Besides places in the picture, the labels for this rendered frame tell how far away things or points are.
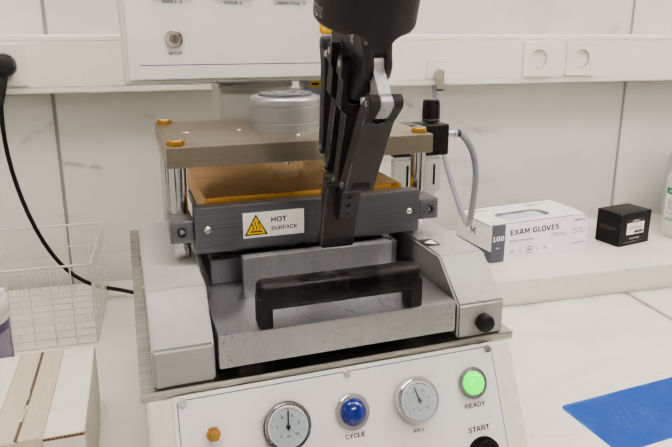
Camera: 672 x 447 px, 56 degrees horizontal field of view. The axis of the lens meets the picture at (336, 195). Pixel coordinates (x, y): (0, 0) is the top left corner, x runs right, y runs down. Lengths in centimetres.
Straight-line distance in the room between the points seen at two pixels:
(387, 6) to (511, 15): 99
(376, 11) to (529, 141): 106
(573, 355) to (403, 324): 48
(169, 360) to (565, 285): 81
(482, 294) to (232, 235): 24
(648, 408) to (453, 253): 39
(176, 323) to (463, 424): 28
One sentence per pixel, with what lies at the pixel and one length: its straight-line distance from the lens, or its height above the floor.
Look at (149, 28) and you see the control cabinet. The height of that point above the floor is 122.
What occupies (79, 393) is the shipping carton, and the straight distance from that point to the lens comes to 75.
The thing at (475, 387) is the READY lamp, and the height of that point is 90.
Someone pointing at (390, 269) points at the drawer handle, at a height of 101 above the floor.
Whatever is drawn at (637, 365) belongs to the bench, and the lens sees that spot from 103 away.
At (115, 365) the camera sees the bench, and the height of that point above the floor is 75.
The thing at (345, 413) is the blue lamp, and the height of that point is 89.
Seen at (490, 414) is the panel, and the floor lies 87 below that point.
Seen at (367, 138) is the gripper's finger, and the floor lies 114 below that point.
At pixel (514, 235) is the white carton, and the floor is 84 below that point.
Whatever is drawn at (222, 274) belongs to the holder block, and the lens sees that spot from 63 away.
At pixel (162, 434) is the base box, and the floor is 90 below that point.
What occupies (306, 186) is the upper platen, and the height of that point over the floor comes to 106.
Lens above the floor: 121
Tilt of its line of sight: 14 degrees down
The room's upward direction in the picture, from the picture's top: straight up
